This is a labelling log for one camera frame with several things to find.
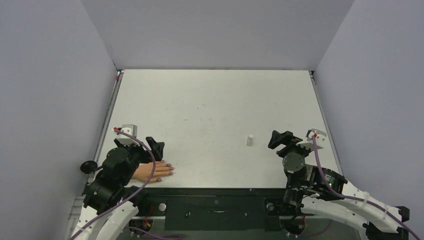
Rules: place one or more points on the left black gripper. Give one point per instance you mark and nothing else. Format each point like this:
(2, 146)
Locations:
(156, 147)

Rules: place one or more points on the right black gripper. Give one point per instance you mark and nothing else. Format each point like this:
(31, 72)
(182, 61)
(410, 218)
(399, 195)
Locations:
(288, 144)

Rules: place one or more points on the clear nail polish bottle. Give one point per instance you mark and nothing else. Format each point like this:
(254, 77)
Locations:
(250, 140)

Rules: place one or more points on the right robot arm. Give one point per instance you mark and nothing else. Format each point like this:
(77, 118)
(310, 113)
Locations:
(313, 189)

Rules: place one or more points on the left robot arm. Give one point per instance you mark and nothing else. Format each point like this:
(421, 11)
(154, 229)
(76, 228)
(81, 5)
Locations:
(109, 203)

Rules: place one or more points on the mannequin hand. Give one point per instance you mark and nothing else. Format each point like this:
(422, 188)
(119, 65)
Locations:
(144, 170)

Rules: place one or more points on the black round knob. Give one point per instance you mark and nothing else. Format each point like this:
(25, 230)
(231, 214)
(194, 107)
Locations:
(89, 167)

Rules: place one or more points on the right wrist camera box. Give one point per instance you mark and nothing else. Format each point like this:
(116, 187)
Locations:
(315, 140)

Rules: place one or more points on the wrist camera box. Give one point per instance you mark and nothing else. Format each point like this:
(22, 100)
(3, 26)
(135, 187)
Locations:
(127, 135)
(315, 140)

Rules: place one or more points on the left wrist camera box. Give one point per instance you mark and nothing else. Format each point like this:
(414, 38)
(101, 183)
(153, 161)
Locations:
(127, 135)

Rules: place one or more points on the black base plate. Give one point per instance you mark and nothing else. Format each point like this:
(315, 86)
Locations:
(217, 209)

